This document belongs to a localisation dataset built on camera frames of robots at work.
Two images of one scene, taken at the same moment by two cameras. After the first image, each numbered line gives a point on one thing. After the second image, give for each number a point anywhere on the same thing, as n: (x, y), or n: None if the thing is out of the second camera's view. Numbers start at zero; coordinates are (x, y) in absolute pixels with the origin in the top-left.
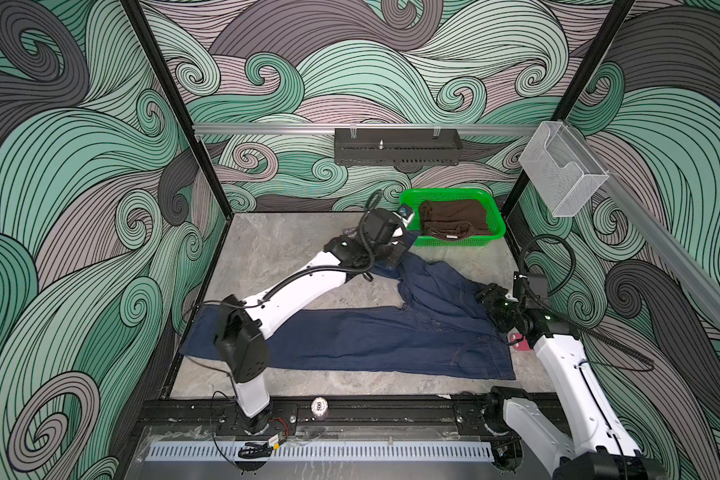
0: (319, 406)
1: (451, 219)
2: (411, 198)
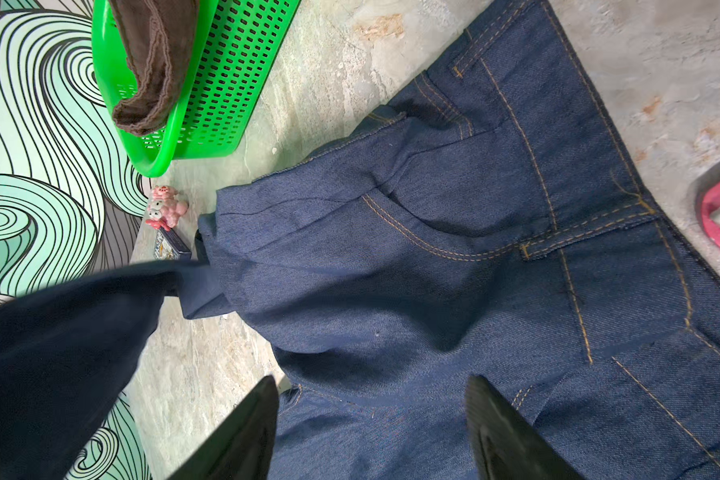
0: None
1: (157, 37)
2: (235, 49)
